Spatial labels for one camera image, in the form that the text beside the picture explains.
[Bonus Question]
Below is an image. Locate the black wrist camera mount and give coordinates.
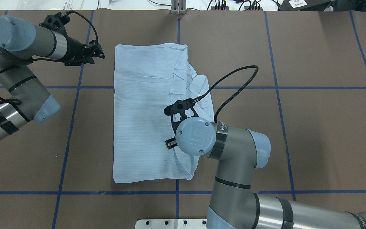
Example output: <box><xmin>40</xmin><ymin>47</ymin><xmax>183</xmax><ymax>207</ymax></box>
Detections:
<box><xmin>164</xmin><ymin>97</ymin><xmax>201</xmax><ymax>133</ymax></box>
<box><xmin>39</xmin><ymin>12</ymin><xmax>70</xmax><ymax>37</ymax></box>

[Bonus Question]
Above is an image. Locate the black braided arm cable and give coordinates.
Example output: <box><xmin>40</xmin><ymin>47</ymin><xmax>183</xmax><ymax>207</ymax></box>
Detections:
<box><xmin>61</xmin><ymin>10</ymin><xmax>99</xmax><ymax>48</ymax></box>
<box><xmin>191</xmin><ymin>65</ymin><xmax>259</xmax><ymax>123</ymax></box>

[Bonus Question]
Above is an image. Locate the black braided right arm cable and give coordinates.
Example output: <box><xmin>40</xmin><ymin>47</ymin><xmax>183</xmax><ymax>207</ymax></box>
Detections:
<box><xmin>191</xmin><ymin>65</ymin><xmax>259</xmax><ymax>123</ymax></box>

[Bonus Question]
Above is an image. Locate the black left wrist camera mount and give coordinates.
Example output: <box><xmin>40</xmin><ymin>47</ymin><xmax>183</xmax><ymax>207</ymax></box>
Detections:
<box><xmin>39</xmin><ymin>12</ymin><xmax>70</xmax><ymax>37</ymax></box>

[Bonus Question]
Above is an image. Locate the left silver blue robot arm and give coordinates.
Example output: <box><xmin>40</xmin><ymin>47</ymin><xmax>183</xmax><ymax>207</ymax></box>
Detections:
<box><xmin>0</xmin><ymin>10</ymin><xmax>105</xmax><ymax>141</ymax></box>

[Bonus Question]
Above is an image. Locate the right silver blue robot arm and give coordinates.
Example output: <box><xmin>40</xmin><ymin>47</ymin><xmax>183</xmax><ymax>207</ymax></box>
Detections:
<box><xmin>166</xmin><ymin>116</ymin><xmax>366</xmax><ymax>229</ymax></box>

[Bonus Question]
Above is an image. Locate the black power strip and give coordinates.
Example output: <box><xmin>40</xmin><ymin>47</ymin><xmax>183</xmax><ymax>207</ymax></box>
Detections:
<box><xmin>206</xmin><ymin>0</ymin><xmax>229</xmax><ymax>11</ymax></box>
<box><xmin>239</xmin><ymin>0</ymin><xmax>263</xmax><ymax>11</ymax></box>

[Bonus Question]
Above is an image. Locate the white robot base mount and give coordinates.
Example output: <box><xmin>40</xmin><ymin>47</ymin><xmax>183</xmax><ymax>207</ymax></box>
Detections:
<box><xmin>135</xmin><ymin>219</ymin><xmax>207</xmax><ymax>229</ymax></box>

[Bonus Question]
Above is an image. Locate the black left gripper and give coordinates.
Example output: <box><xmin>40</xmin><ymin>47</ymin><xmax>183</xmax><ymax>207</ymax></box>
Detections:
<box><xmin>65</xmin><ymin>38</ymin><xmax>105</xmax><ymax>66</ymax></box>

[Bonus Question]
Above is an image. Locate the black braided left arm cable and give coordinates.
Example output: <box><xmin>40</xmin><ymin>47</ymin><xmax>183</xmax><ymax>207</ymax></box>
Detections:
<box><xmin>61</xmin><ymin>10</ymin><xmax>99</xmax><ymax>48</ymax></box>

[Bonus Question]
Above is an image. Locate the light blue button-up shirt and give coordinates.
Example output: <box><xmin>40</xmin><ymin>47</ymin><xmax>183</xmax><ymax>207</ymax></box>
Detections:
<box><xmin>113</xmin><ymin>43</ymin><xmax>209</xmax><ymax>184</ymax></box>

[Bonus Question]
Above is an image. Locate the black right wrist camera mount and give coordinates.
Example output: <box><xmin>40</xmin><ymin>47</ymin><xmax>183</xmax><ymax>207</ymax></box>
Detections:
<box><xmin>164</xmin><ymin>97</ymin><xmax>201</xmax><ymax>133</ymax></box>

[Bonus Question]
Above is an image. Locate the aluminium frame post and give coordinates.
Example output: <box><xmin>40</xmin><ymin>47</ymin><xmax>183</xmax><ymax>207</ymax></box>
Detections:
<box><xmin>170</xmin><ymin>0</ymin><xmax>187</xmax><ymax>15</ymax></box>

